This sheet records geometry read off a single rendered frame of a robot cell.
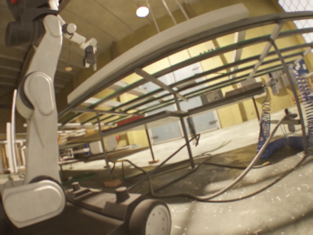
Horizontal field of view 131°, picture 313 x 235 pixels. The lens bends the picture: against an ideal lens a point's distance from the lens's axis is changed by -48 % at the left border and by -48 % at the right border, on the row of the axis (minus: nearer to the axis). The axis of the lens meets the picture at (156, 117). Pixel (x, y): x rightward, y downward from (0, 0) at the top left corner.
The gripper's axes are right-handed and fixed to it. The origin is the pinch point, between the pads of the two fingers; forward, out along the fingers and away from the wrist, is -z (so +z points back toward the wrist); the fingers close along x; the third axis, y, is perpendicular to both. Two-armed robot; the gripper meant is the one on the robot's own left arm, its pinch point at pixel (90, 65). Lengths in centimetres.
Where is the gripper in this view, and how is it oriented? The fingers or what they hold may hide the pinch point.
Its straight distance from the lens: 117.7
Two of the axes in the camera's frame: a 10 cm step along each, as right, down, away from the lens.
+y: -8.6, 2.7, 4.3
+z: -2.3, -9.6, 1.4
